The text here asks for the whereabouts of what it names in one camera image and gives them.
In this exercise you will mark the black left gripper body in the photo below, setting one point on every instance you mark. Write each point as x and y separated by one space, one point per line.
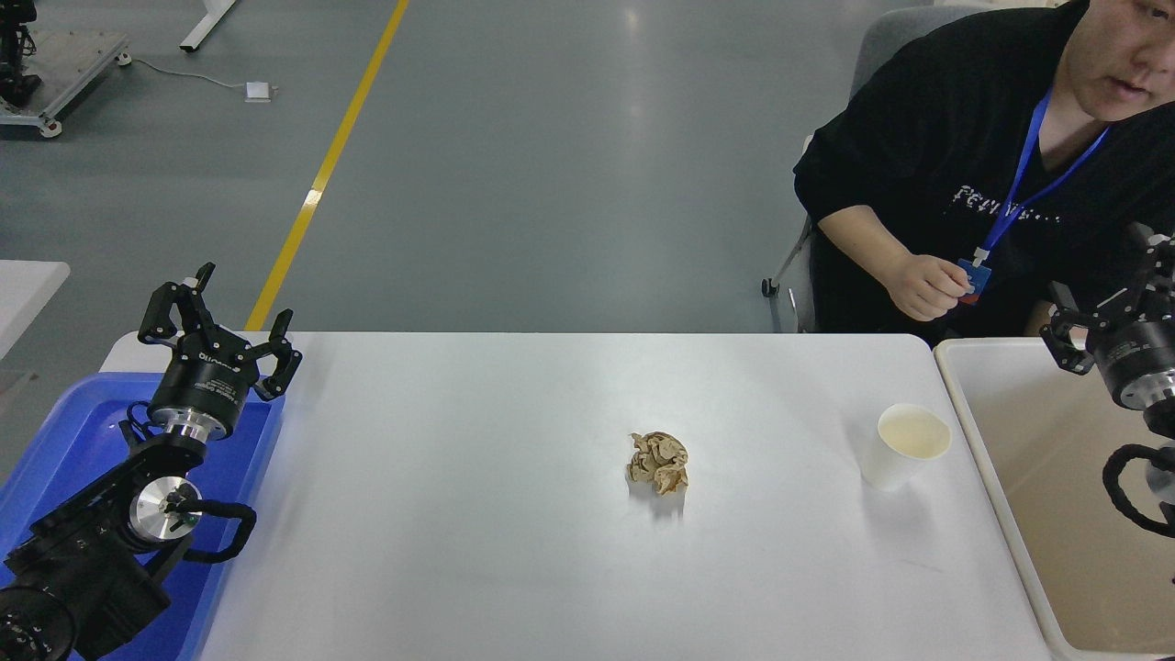
207 381

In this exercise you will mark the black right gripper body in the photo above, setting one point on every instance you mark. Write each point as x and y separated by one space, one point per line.
1138 353

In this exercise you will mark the white paper cup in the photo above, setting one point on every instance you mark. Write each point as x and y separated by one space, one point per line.
895 459

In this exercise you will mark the tan paper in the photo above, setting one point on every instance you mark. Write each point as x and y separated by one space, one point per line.
657 464

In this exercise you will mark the person's right forearm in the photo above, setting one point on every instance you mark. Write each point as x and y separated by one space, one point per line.
863 243

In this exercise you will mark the person's right hand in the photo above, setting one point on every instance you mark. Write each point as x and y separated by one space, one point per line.
923 286

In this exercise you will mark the blue plastic tray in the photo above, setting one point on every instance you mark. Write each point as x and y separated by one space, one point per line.
73 431

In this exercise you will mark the large pale bin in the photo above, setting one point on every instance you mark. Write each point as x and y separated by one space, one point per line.
1037 477

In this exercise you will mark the white side table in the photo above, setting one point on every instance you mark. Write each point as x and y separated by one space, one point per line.
27 289

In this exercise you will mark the person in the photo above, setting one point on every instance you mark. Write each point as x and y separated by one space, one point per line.
918 138

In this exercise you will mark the grey wheeled platform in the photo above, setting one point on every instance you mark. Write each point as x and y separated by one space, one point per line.
78 64

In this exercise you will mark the white table leg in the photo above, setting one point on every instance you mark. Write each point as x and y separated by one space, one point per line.
207 23

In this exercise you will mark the black machine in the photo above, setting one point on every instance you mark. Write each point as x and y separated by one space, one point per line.
14 55

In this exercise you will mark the grey office chair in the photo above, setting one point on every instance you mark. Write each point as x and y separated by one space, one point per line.
881 46

